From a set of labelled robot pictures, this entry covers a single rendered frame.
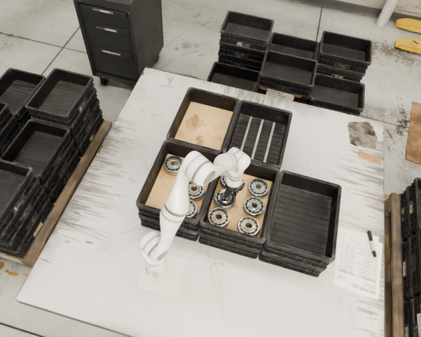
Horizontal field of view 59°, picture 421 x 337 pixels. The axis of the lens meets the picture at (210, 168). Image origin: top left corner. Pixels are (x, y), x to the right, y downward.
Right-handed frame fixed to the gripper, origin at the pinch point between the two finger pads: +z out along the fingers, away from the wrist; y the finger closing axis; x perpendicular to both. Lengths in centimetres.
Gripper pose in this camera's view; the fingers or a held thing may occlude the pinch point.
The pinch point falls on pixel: (230, 196)
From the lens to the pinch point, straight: 179.8
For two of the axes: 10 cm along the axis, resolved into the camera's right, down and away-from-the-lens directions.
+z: -0.6, 5.6, 8.3
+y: 8.7, -3.8, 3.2
